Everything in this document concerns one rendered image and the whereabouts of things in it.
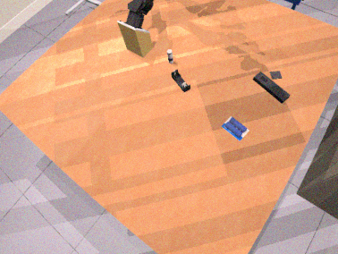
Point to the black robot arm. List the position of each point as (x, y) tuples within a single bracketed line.
[(137, 10)]

